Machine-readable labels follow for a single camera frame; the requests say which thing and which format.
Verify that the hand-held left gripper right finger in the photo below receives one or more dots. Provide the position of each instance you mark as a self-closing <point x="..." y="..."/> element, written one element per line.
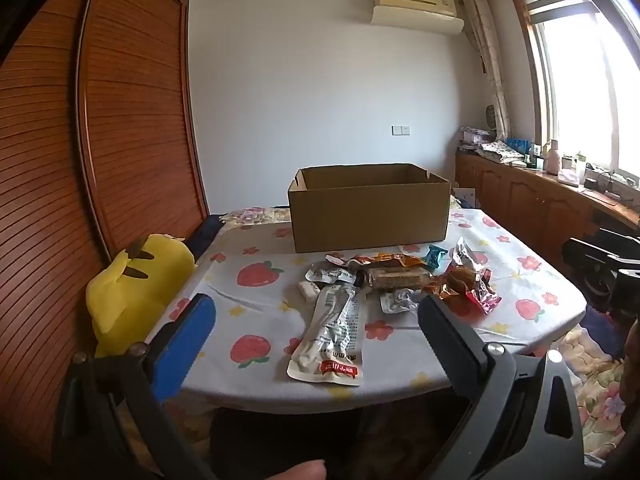
<point x="450" y="350"/>

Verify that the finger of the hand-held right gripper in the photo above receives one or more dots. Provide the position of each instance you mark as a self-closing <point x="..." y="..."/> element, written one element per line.
<point x="620" y="242"/>
<point x="585" y="254"/>

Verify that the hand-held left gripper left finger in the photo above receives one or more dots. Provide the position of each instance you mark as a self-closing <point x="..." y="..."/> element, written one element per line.
<point x="185" y="345"/>

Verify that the red brown snack packet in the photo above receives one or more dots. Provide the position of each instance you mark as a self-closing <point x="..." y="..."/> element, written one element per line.
<point x="460" y="285"/>

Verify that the brown bar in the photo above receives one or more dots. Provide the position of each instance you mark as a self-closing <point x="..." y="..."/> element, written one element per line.
<point x="397" y="279"/>

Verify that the tall silver snack packet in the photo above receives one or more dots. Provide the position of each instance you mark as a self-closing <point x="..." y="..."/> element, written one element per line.
<point x="465" y="257"/>

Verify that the small teal candy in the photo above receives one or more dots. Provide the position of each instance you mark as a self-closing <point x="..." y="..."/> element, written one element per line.
<point x="434" y="255"/>

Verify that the orange chicken feet snack packet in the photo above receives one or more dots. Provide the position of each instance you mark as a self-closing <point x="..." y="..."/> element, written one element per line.
<point x="385" y="259"/>

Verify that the long white red-label snack packet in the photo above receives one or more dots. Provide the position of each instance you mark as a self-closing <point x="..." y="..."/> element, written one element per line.
<point x="335" y="330"/>

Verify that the small white candy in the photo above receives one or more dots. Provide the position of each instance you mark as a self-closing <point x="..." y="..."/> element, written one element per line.
<point x="309" y="291"/>

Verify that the small printed silver snack packet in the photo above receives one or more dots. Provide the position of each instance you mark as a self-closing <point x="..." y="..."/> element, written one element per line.
<point x="327" y="274"/>

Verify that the brown cardboard box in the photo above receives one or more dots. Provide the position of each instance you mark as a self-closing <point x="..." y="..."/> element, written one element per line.
<point x="367" y="220"/>

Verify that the person's left hand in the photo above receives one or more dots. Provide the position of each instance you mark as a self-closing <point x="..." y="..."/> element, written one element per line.
<point x="300" y="472"/>

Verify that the navy blue blanket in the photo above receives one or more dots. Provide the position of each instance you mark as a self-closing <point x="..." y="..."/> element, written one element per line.
<point x="600" y="330"/>

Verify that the yellow plush toy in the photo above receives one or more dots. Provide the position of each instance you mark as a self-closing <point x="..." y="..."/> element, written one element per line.
<point x="130" y="300"/>

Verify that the long wooden cabinet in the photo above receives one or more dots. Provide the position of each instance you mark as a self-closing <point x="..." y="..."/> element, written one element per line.
<point x="530" y="205"/>

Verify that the pink tissue pack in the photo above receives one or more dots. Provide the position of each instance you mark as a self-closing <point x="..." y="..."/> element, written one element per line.
<point x="568" y="178"/>

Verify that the white bottle green cap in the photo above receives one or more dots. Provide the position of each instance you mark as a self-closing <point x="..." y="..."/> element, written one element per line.
<point x="580" y="167"/>

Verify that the strawberry print white cloth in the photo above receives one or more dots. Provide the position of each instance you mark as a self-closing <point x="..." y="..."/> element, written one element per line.
<point x="270" y="310"/>

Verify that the pink bottle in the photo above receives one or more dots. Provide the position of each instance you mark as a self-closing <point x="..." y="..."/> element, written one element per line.
<point x="553" y="160"/>

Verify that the floral blanket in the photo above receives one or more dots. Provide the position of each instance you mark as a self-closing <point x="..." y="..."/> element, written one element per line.
<point x="595" y="390"/>

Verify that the dark blue pillow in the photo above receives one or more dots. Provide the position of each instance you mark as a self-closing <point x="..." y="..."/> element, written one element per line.
<point x="205" y="237"/>

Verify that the items on cabinet top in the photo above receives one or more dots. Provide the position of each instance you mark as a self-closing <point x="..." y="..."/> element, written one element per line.
<point x="500" y="154"/>

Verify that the white paper bag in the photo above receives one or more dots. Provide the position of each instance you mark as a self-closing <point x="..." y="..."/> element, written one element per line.
<point x="465" y="197"/>

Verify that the pastel floral pillow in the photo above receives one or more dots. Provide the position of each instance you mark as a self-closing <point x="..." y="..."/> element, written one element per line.
<point x="255" y="216"/>

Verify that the round grey fan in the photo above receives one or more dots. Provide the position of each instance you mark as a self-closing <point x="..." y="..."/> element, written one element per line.
<point x="491" y="116"/>

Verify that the wooden framed window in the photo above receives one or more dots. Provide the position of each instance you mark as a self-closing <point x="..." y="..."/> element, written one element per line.
<point x="580" y="75"/>

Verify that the patterned beige curtain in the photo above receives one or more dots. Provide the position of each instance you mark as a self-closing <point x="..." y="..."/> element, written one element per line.
<point x="492" y="75"/>

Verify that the wide louvred wardrobe door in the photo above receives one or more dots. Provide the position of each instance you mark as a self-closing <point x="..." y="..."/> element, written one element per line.
<point x="40" y="185"/>

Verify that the framed louvred wardrobe door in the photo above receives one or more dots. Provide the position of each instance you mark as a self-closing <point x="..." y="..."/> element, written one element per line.
<point x="140" y="110"/>

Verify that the white wall switch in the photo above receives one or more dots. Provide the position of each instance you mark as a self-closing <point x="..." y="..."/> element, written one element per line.
<point x="401" y="130"/>

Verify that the cream wall air conditioner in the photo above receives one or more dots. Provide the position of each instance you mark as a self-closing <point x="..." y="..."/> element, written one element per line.
<point x="415" y="10"/>

